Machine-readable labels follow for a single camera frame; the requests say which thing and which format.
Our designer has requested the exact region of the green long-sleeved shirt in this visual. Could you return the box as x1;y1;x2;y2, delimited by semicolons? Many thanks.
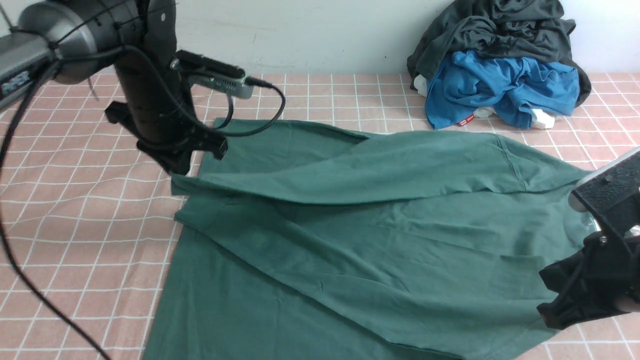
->
142;120;594;360

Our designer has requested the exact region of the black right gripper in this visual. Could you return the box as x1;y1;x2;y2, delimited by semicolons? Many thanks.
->
537;231;640;330

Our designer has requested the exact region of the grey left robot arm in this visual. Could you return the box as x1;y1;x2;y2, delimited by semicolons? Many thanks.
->
1;0;227;175

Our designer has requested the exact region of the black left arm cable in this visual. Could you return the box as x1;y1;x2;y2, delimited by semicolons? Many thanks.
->
0;45;287;360

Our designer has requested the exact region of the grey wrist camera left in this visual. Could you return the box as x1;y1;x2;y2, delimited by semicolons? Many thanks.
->
170;50;275;100

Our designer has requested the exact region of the pink checkered tablecloth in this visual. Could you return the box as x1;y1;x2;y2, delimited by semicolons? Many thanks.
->
0;71;640;360

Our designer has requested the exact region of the dark grey crumpled garment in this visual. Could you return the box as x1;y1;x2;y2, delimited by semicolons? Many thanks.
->
406;0;578;81

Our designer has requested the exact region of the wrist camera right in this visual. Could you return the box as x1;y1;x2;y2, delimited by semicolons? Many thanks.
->
568;148;640;238

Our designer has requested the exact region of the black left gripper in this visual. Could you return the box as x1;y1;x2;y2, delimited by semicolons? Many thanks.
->
114;0;227;176

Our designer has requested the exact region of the blue crumpled garment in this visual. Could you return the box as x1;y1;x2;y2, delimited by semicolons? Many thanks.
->
425;50;581;130

